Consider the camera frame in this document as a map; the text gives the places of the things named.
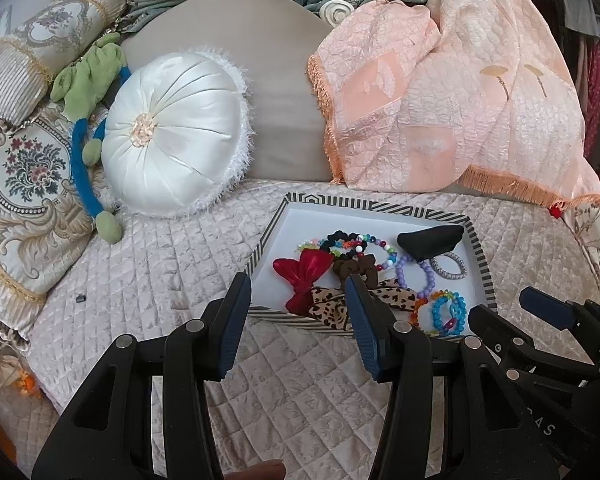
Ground brown hair bow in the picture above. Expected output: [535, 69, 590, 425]
[332, 254, 381, 286]

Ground black colourful woven hair tie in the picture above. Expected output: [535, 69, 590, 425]
[295, 230, 368, 257]

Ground cream quilted bedspread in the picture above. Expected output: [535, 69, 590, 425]
[10, 177, 600, 480]

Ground green blue plush toy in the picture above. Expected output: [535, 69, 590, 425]
[50, 35, 133, 246]

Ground peach fringed blanket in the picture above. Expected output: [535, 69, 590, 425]
[307, 0, 600, 208]

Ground beige padded headboard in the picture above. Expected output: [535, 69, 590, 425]
[120, 0, 335, 183]

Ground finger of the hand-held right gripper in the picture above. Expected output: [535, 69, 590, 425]
[467, 304, 600, 386]
[519, 286, 600, 334]

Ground black fabric hair clip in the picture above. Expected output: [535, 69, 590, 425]
[397, 225, 465, 263]

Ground rainbow link bracelet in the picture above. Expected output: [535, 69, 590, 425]
[411, 287, 456, 338]

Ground person's left hand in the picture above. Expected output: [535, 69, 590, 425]
[220, 459, 287, 480]

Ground multicolour bead bracelet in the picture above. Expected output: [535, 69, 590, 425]
[362, 235, 399, 270]

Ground cream embroidered bolster pillow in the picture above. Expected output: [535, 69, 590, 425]
[0, 0, 128, 126]

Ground cream floral bed cloth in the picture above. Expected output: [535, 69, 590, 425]
[562, 200, 600, 306]

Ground round white satin cushion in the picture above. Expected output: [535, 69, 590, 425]
[101, 47, 257, 218]

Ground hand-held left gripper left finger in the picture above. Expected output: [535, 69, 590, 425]
[32, 271, 253, 480]

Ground striped rim white tray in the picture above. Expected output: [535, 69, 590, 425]
[245, 191, 498, 333]

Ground cream orange ornament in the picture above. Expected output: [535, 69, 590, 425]
[0, 342, 43, 398]

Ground purple bead bracelet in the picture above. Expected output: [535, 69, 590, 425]
[395, 252, 438, 301]

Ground blue bead bracelet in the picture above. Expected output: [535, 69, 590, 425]
[430, 294, 467, 335]

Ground floral embroidered pillow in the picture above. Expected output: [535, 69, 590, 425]
[0, 102, 110, 341]

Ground leopard print hair bow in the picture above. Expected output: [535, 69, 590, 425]
[307, 277, 405, 333]

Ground red hair bow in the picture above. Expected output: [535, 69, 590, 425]
[272, 249, 328, 313]

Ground white carved scroll ornament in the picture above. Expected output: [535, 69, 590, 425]
[320, 0, 353, 23]

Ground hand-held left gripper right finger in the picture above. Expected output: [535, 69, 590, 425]
[344, 275, 561, 480]

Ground hanging clothes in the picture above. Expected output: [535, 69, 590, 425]
[555, 0, 600, 161]

